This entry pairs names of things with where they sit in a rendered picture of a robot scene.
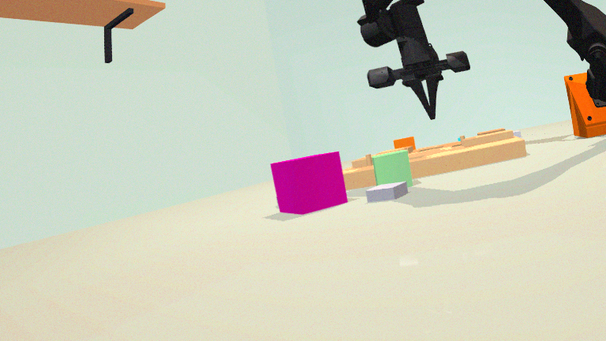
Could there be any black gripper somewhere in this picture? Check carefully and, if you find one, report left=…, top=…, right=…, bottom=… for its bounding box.
left=367, top=28, right=470, bottom=120

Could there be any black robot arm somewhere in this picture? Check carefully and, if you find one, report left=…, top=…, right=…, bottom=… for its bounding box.
left=357, top=0, right=606, bottom=108

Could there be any magenta cube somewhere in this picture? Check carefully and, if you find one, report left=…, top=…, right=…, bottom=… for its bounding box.
left=271, top=152, right=348, bottom=215

